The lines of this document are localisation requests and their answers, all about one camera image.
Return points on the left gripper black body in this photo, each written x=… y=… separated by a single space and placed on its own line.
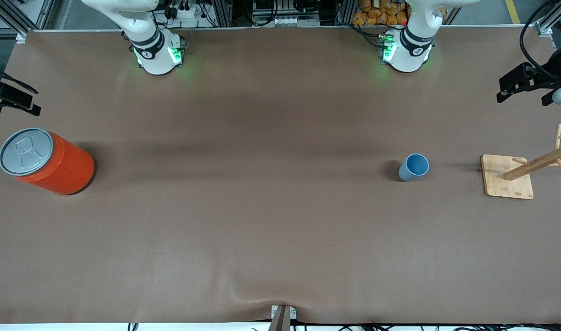
x=547 y=75

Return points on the blue plastic cup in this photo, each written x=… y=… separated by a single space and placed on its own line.
x=416 y=165

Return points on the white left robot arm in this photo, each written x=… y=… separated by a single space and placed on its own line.
x=411 y=50

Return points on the wooden cup rack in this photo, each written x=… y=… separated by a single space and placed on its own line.
x=505 y=184

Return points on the orange can with grey lid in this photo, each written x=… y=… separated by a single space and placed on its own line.
x=64 y=170

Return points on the pile of orange bags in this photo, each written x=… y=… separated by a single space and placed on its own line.
x=376 y=14

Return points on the white power strip with plugs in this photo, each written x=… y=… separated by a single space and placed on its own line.
x=184 y=11

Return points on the brown table cover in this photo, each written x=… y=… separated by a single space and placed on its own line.
x=280 y=239

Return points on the brown bar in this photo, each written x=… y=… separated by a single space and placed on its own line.
x=280 y=322

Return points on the aluminium frame post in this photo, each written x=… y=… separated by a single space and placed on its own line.
x=14 y=16
x=549 y=20

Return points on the grey metal bracket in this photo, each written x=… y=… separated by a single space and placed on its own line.
x=293 y=312

